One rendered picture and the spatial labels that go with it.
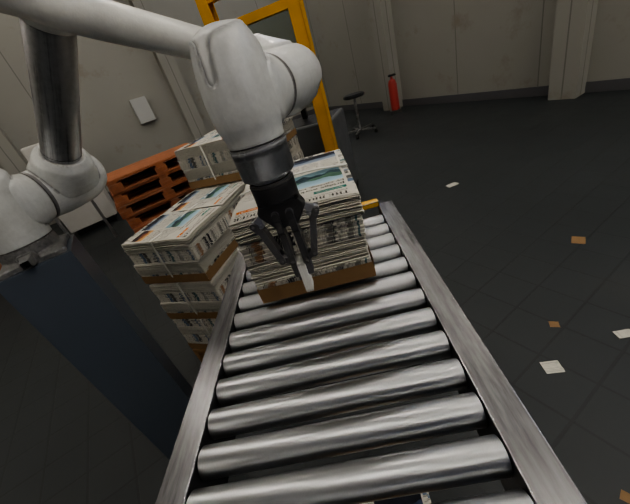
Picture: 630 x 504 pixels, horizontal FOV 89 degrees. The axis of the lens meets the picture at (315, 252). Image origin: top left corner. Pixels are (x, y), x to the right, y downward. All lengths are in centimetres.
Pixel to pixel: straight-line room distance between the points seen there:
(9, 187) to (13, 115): 675
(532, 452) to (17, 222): 124
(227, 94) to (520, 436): 58
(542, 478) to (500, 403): 9
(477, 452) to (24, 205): 120
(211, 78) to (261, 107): 7
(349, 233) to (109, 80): 743
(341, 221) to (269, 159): 27
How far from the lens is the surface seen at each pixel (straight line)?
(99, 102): 790
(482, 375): 59
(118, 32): 69
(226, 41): 48
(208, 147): 184
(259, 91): 48
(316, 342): 68
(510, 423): 55
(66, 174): 122
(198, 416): 68
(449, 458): 53
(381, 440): 56
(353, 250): 74
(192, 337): 186
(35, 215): 123
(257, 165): 49
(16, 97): 796
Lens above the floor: 128
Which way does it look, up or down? 30 degrees down
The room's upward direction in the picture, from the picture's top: 18 degrees counter-clockwise
